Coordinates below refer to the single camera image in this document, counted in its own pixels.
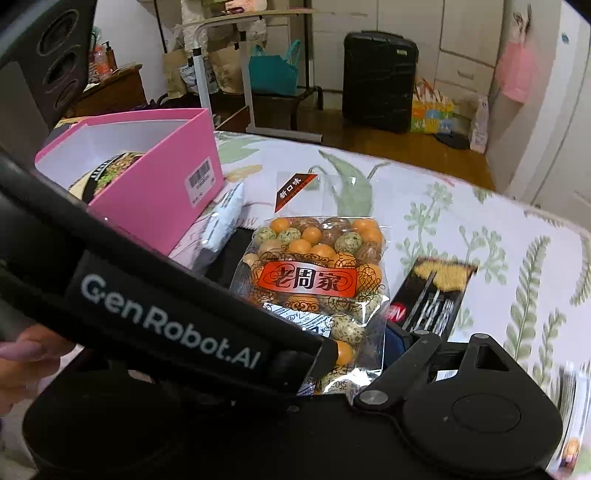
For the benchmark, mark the cream lace cloth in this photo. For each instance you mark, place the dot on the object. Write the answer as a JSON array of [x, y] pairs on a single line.
[[198, 11]]

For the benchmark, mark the clear bag of coated peanuts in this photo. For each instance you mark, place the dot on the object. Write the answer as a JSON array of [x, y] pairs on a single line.
[[314, 249]]

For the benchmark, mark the pink paper bag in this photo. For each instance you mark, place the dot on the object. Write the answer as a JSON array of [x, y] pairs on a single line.
[[515, 74]]

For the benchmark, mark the wooden nightstand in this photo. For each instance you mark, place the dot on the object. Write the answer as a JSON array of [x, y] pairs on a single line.
[[115, 92]]

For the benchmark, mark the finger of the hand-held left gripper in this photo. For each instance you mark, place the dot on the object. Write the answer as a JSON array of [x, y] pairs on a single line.
[[298, 369]]

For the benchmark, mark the cream instant noodle packet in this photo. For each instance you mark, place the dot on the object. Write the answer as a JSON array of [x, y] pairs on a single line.
[[106, 177]]

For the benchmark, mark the person's left hand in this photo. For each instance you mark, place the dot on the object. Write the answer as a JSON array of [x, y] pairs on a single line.
[[18, 369]]

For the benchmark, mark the pink cardboard box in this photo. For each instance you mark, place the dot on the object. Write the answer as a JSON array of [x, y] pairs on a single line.
[[152, 184]]

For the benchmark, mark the floral bed sheet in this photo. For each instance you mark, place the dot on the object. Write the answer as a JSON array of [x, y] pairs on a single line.
[[461, 221]]

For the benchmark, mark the tilting side table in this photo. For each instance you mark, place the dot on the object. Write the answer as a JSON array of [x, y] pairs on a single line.
[[250, 110]]

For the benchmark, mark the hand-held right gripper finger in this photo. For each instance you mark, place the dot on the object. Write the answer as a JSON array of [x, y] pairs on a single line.
[[395, 346]]

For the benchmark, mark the white patterned bag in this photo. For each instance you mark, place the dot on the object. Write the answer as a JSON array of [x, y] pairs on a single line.
[[190, 78]]

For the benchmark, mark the teal tote bag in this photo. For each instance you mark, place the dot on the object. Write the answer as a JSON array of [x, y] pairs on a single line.
[[272, 76]]

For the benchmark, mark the colourful gift bag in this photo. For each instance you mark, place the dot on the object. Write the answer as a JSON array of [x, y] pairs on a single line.
[[434, 117]]

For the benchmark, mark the white drawer cabinet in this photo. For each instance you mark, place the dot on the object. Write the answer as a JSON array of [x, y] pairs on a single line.
[[466, 74]]

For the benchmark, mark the white plastic pack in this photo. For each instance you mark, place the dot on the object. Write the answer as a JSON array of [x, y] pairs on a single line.
[[480, 124]]

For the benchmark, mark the black round floor pad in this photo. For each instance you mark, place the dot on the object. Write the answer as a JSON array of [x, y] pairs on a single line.
[[452, 141]]

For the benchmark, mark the brown paper bag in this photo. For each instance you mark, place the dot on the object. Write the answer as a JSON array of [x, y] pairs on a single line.
[[226, 69], [175, 74]]

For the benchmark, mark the pump bottle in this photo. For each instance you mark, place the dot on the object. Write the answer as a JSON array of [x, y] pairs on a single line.
[[109, 57]]

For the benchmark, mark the white door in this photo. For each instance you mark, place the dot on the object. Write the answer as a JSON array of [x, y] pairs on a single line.
[[568, 115]]

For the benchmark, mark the white snack bar packet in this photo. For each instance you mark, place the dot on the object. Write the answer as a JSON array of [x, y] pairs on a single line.
[[221, 221], [575, 415]]

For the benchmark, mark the black suitcase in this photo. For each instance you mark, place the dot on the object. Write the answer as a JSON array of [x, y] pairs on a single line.
[[378, 83]]

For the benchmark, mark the pink tissue packet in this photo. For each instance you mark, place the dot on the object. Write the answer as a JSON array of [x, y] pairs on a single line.
[[244, 5]]

